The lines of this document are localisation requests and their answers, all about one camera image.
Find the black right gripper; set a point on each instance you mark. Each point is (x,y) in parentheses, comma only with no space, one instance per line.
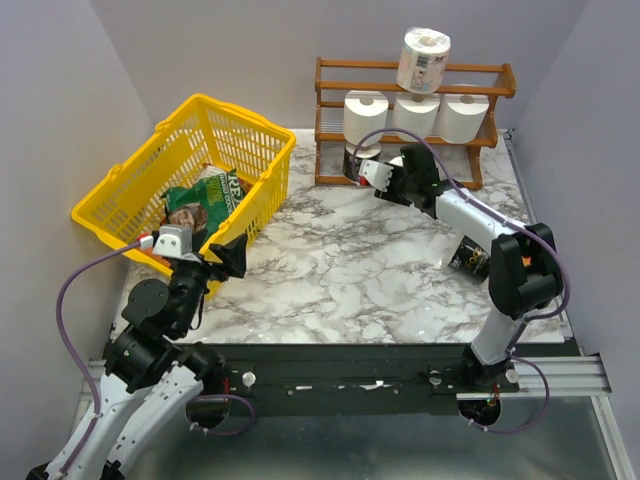
(389,194)

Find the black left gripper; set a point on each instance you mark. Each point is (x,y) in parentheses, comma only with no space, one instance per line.
(233,254)

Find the black roll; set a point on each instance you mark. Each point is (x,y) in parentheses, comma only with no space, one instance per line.
(353,158)
(470,260)
(396,161)

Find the white paper roll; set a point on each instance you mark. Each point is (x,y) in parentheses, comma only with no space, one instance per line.
(415,113)
(364,112)
(460,117)

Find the plastic pinkish paper roll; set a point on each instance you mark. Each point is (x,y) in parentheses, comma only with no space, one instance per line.
(423,60)

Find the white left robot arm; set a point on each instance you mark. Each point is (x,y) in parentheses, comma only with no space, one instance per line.
(147,377)

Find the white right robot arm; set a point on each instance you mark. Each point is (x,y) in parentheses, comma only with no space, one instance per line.
(524,275)

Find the wooden two-tier shelf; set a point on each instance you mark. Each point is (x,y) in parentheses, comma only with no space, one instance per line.
(334,78)

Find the green snack bag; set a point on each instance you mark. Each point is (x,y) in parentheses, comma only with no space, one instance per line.
(207,204)

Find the yellow plastic shopping basket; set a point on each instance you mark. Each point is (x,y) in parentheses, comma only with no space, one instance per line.
(203,131)

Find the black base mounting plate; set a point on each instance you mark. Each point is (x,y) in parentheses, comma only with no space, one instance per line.
(346,379)

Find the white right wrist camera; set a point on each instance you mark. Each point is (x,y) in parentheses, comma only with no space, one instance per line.
(376,174)

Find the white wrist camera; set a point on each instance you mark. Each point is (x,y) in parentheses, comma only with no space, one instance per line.
(376,174)
(170,241)

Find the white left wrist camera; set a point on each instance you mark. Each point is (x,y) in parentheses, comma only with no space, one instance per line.
(170,241)

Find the aluminium rail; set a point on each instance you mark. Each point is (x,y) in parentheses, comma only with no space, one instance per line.
(532,377)

